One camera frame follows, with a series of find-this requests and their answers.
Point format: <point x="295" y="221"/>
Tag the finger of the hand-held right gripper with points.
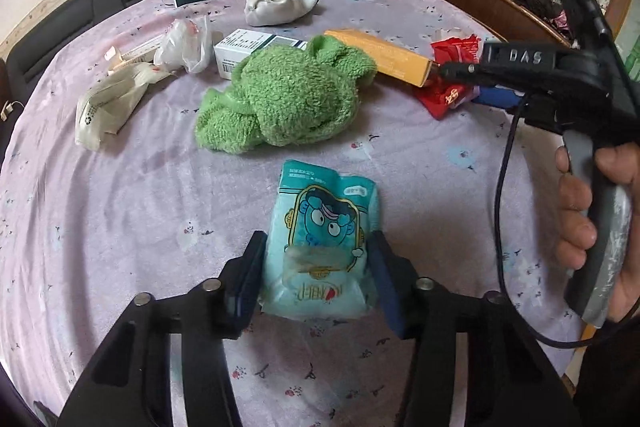
<point x="460" y="69"/>

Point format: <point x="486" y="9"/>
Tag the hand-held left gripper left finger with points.
<point x="247" y="279"/>

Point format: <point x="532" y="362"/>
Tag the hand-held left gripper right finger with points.
<point x="387" y="289"/>

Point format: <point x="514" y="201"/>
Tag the red snack packet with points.
<point x="445" y="99"/>

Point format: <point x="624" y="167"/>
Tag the teal cartoon tissue packet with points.
<point x="320" y="217"/>

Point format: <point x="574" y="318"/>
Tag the white and blue medicine box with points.
<point x="240" y="52"/>

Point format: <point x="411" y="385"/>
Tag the clear plastic bag red print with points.
<point x="180" y="47"/>

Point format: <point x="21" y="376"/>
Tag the person's right hand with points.
<point x="575" y="237"/>

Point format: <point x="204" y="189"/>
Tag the blue packet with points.
<point x="495" y="98"/>

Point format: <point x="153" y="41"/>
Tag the pink cloth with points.
<point x="561" y="19"/>

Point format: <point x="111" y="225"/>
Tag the orange cardboard box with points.
<point x="385" y="54"/>

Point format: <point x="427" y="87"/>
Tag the purple floral tablecloth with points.
<point x="150" y="207"/>

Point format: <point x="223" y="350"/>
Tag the green fluffy towel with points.
<point x="290" y="102"/>

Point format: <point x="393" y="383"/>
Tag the white balled cloth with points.
<point x="272" y="4"/>

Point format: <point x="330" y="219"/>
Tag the cream plastic bag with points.
<point x="107" y="107"/>

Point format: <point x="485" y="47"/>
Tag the long cream box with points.
<point x="132" y="53"/>

